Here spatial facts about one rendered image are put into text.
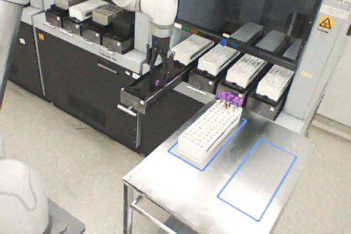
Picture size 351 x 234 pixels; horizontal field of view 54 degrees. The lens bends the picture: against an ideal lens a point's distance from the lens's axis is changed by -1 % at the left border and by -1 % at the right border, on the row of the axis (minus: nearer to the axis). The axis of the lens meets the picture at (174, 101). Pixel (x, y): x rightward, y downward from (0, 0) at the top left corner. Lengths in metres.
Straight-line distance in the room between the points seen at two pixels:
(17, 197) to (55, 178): 1.28
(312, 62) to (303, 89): 0.13
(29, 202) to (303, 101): 1.15
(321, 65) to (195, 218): 0.82
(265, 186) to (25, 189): 0.71
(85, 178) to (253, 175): 1.26
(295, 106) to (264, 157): 0.42
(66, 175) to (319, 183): 1.61
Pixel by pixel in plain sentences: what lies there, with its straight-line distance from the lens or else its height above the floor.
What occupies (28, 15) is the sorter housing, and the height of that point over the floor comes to 0.73.
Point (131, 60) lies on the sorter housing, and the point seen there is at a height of 0.73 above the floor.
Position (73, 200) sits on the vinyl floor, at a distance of 2.11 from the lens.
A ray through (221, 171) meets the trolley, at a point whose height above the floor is 0.82.
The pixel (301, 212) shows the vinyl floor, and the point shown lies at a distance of 2.28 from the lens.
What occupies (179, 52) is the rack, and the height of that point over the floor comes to 0.86.
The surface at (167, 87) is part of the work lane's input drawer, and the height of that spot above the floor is 0.79.
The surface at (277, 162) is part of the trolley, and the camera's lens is 1.27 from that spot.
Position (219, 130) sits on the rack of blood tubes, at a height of 0.87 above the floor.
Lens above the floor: 1.67
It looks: 37 degrees down
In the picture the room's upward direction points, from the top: 7 degrees clockwise
